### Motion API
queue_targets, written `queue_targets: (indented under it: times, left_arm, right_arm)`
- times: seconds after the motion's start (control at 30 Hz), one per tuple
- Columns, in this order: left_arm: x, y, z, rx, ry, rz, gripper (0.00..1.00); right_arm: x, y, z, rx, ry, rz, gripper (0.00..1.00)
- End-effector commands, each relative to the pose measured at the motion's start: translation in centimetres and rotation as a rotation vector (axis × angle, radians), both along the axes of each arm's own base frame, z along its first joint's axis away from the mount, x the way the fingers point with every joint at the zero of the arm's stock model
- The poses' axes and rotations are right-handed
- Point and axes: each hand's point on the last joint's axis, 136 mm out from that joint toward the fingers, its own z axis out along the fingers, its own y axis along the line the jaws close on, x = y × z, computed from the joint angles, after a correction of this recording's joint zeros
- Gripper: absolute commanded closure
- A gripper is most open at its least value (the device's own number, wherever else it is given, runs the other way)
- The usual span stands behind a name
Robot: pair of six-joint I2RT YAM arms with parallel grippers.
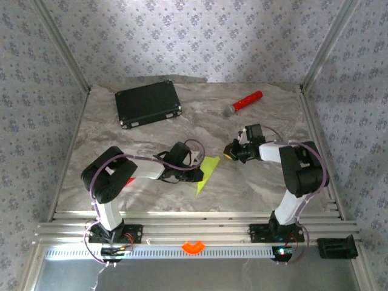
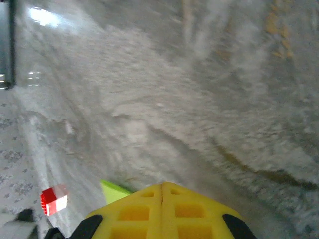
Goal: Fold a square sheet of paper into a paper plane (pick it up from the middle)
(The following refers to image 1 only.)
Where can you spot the aluminium side rail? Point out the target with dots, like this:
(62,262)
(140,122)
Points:
(313,121)
(79,121)

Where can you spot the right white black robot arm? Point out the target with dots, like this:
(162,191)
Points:
(303,172)

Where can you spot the red toy microphone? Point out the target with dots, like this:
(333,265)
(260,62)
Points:
(247,100)

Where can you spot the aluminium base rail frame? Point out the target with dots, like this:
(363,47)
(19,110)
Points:
(194,230)

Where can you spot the aluminium corner post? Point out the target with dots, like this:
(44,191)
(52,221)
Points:
(328,45)
(63,45)

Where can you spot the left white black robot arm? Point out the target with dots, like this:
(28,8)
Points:
(106,175)

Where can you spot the black hard case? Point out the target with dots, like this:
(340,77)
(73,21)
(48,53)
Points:
(145,103)

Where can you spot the orange semicircle plastic piece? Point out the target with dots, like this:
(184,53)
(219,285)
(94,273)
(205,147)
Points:
(193,248)

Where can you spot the black controller board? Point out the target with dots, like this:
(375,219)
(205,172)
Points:
(115,251)

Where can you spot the black plastic bracket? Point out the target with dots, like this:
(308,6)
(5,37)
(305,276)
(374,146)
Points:
(336,247)

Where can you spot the red toy brick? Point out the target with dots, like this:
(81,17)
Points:
(130,181)

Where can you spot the controller board with LED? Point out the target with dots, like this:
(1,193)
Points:
(282,252)

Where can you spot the yellow-green paper sheet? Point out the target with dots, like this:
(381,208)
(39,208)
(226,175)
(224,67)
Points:
(209,166)

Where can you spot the grey sheet metal panel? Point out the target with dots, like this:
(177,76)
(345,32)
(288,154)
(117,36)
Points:
(197,276)

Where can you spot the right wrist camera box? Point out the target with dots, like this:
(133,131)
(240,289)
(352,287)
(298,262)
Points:
(241,135)

